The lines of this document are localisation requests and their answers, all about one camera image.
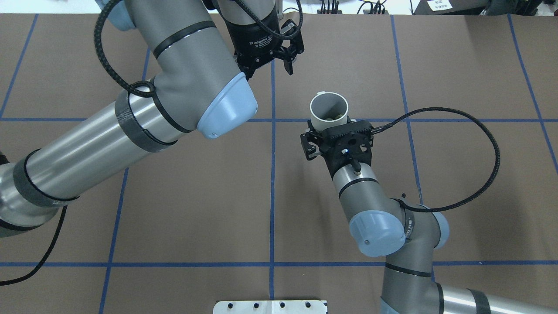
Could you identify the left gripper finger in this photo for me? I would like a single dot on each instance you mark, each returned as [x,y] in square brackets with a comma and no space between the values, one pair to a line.
[296,46]

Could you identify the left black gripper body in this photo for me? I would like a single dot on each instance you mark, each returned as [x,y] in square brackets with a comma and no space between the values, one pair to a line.
[254,41]

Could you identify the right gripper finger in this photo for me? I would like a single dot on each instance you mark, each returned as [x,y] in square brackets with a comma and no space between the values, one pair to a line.
[311,142]

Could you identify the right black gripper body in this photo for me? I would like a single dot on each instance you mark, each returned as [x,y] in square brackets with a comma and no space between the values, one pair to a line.
[310,143]

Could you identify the lemon slices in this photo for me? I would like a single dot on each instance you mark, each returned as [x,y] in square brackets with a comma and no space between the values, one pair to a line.
[333,118]

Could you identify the white plastic mug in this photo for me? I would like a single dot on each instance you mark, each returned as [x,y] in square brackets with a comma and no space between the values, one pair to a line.
[328,104]

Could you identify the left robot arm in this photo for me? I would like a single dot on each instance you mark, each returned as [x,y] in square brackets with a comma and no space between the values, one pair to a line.
[207,51]

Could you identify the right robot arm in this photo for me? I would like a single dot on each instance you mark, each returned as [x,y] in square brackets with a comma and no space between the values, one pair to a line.
[383,226]

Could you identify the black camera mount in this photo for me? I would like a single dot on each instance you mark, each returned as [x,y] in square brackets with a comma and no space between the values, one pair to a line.
[363,127]

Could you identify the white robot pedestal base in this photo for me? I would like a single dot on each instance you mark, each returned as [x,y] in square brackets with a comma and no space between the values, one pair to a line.
[271,307]

